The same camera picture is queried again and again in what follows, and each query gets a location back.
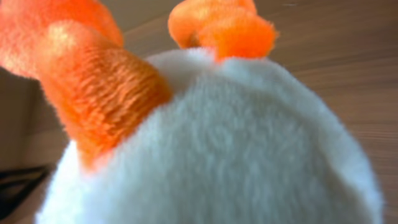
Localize white orange plush duck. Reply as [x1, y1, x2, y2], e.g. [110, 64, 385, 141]
[1, 0, 383, 224]

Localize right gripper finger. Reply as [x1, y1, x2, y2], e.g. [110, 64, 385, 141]
[1, 166, 52, 220]

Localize pink white cardboard box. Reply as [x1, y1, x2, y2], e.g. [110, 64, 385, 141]
[1, 69, 68, 170]

